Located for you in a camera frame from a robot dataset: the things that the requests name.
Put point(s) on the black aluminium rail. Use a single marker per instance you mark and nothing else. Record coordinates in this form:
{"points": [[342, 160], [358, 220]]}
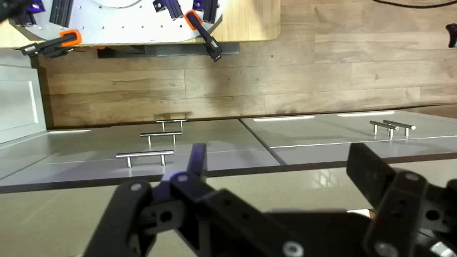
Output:
{"points": [[169, 7], [208, 8], [62, 11]]}

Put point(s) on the grey sink base cabinet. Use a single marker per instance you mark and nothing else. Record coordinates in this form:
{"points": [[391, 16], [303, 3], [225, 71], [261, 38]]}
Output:
{"points": [[323, 128]]}

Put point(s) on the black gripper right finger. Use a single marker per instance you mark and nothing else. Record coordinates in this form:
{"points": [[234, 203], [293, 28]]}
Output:
{"points": [[405, 208]]}

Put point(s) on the white perforated base plate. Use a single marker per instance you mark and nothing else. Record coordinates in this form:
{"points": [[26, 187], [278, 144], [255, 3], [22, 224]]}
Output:
{"points": [[124, 21]]}

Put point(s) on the orange black bar clamp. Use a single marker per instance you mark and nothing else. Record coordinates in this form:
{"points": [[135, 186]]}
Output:
{"points": [[205, 36], [62, 40]]}

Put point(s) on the black stand foot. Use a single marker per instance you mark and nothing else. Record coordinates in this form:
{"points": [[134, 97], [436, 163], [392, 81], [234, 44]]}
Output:
{"points": [[453, 36]]}

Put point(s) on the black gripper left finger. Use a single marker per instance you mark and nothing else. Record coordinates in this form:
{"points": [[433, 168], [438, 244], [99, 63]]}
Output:
{"points": [[144, 214]]}

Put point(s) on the grey drawer cabinet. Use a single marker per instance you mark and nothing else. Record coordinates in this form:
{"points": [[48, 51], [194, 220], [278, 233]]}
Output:
{"points": [[229, 143]]}

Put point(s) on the white corner cabinet door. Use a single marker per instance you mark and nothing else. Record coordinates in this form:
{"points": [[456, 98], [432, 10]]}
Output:
{"points": [[19, 100]]}

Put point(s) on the light wooden robot table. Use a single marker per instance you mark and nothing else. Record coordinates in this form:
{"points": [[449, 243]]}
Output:
{"points": [[248, 18]]}

